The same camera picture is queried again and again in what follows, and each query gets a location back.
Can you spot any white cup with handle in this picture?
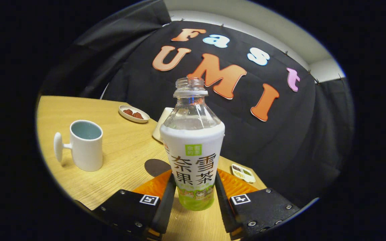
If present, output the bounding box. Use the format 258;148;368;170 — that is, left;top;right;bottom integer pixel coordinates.
53;120;104;172

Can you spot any white toaster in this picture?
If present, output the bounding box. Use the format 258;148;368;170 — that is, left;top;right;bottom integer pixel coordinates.
152;107;174;143

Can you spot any small white oval plate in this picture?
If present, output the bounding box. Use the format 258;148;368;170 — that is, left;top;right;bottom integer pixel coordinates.
118;105;150;124

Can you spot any black backdrop cloth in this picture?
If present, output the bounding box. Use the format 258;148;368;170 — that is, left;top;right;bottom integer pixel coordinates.
39;0;354;208

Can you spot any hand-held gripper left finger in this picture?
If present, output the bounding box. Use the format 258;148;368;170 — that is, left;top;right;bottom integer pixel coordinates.
94;169;177;241

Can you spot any wooden table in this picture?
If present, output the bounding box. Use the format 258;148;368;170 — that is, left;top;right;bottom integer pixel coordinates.
36;96;268;241

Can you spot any dark brown round coaster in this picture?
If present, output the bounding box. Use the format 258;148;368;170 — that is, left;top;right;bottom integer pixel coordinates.
144;159;172;177

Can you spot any clear juice bottle white label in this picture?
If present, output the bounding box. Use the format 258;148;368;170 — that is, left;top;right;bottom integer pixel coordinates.
159;77;226;211

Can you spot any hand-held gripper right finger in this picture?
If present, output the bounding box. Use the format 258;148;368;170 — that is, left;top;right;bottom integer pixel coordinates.
215;168;301;240

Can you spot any white divided seed dish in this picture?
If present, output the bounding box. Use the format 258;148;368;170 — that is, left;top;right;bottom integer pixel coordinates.
231;163;256;183

